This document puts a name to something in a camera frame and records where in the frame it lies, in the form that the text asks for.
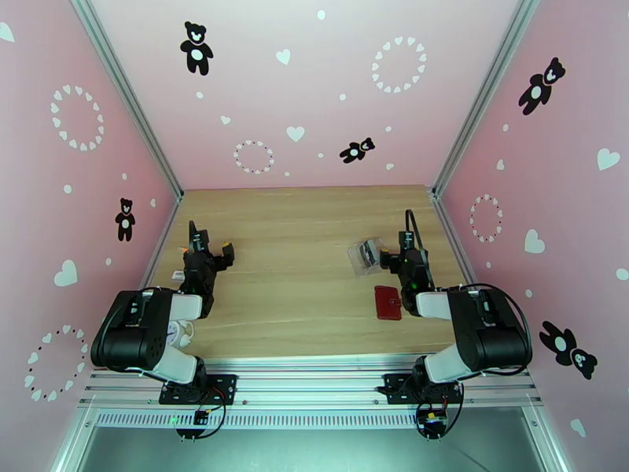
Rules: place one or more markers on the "clear plastic card box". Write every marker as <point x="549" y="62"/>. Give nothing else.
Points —
<point x="355" y="261"/>

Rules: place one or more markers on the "red leather card holder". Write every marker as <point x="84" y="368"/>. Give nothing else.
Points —
<point x="388" y="303"/>

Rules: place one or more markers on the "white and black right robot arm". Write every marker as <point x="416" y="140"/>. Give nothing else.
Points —
<point x="491" y="333"/>

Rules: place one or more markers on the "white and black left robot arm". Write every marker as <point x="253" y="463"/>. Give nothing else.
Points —
<point x="132" y="333"/>

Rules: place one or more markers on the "black credit card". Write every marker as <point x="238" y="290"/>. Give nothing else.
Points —
<point x="367" y="254"/>

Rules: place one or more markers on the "small black circuit board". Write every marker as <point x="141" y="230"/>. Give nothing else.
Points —
<point x="200" y="417"/>

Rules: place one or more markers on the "black and yellow circuit board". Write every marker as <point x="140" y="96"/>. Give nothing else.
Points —
<point x="432" y="421"/>

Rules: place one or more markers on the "metal bottom tray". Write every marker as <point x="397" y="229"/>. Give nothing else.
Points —
<point x="314" y="451"/>

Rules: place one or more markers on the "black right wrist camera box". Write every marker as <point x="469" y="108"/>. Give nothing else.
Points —
<point x="406" y="241"/>

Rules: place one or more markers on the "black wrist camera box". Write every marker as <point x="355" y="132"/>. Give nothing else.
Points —
<point x="406" y="241"/>
<point x="199" y="241"/>

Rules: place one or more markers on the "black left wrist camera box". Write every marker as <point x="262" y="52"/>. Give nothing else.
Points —
<point x="199" y="241"/>

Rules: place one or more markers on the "aluminium side rail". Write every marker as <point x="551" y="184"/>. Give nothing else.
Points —
<point x="454" y="239"/>
<point x="158" y="249"/>

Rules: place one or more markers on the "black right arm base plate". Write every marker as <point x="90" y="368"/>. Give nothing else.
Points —
<point x="398" y="387"/>

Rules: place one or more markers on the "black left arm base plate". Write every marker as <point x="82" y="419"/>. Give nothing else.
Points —
<point x="221" y="387"/>

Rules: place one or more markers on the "aluminium mounting rail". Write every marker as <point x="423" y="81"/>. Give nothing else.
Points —
<point x="314" y="382"/>

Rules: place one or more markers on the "aluminium frame post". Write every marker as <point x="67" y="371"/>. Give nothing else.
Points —
<point x="124" y="92"/>
<point x="485" y="92"/>

